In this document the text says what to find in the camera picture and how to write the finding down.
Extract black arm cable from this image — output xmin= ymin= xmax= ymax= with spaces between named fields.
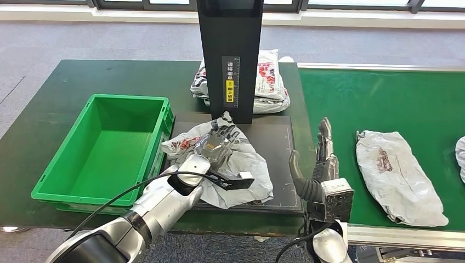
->
xmin=275 ymin=222 xmax=333 ymax=263
xmin=65 ymin=171 xmax=226 ymax=241

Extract green conveyor belt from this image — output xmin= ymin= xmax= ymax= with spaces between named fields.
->
xmin=298 ymin=68 xmax=465 ymax=233

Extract white parcel bag red pictures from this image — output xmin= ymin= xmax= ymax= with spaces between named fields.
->
xmin=254 ymin=49 xmax=288 ymax=102

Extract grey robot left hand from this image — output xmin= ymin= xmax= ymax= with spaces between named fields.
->
xmin=195 ymin=118 xmax=241 ymax=170

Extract green plastic crate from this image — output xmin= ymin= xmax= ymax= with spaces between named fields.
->
xmin=31 ymin=93 xmax=176 ymax=215

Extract black inbound scanner machine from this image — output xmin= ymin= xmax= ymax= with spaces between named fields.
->
xmin=165 ymin=0 xmax=304 ymax=214

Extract black yellow ruler sticker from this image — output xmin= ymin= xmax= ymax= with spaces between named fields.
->
xmin=222 ymin=56 xmax=241 ymax=109

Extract grey parcel bag red logo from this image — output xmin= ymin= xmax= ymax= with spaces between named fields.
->
xmin=455 ymin=136 xmax=465 ymax=184

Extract dark green table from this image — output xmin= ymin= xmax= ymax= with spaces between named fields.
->
xmin=0 ymin=60 xmax=317 ymax=237

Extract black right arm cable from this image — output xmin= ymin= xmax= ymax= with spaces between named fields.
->
xmin=275 ymin=222 xmax=333 ymax=263

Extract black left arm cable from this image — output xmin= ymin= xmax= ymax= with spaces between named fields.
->
xmin=65 ymin=171 xmax=226 ymax=241

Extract white window sill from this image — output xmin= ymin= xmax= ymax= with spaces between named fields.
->
xmin=0 ymin=3 xmax=465 ymax=30

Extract grey parcel bag faded print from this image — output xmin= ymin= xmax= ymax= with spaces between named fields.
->
xmin=356 ymin=130 xmax=449 ymax=228

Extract grey red-print parcel bag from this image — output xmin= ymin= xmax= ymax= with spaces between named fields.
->
xmin=161 ymin=110 xmax=274 ymax=210

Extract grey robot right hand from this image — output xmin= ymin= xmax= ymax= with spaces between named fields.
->
xmin=288 ymin=117 xmax=340 ymax=182

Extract white parcel bag black stripes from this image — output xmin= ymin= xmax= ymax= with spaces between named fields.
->
xmin=190 ymin=60 xmax=212 ymax=107

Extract dark window frame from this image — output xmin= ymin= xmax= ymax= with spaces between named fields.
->
xmin=0 ymin=0 xmax=465 ymax=13

